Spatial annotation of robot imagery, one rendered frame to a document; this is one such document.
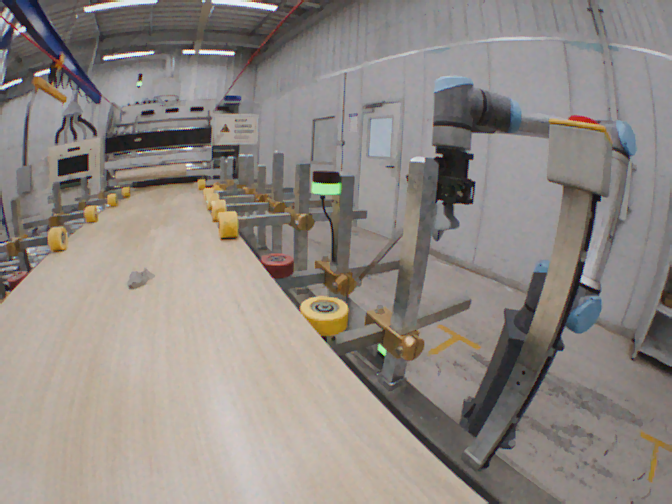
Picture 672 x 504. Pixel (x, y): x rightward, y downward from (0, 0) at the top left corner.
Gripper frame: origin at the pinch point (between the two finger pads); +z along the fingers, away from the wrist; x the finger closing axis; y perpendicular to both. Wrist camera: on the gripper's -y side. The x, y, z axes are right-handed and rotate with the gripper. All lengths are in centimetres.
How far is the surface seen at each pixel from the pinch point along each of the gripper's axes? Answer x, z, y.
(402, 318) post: -18.8, 11.0, 11.4
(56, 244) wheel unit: -101, 6, -52
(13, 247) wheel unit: -123, 4, -51
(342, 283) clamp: -18.1, 13.2, -10.4
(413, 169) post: -18.8, -14.8, 9.5
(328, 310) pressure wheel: -31.5, 8.5, 6.8
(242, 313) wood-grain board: -44.7, 8.8, 2.0
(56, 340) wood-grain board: -79, 9, 3
